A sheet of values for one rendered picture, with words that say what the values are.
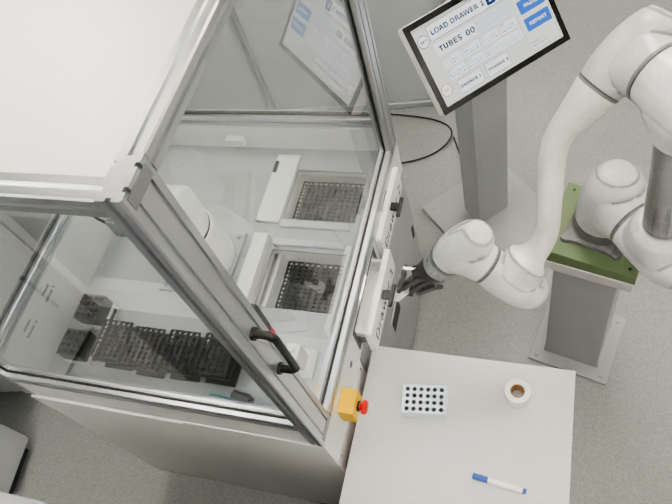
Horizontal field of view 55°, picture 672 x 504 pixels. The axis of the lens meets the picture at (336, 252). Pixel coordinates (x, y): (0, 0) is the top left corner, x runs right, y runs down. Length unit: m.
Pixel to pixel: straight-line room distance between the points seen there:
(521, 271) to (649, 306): 1.39
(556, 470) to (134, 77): 1.39
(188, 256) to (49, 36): 0.46
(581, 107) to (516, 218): 1.65
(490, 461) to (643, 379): 1.09
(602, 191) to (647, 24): 0.59
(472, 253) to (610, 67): 0.49
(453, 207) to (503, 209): 0.23
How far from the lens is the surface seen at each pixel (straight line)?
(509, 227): 3.03
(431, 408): 1.86
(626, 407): 2.73
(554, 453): 1.86
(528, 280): 1.60
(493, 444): 1.86
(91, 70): 1.10
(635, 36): 1.43
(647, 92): 1.37
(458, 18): 2.25
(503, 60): 2.31
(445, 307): 2.88
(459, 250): 1.54
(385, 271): 1.92
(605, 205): 1.90
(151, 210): 0.89
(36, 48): 1.21
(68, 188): 0.91
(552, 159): 1.49
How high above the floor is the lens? 2.55
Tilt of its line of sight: 55 degrees down
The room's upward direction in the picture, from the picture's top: 23 degrees counter-clockwise
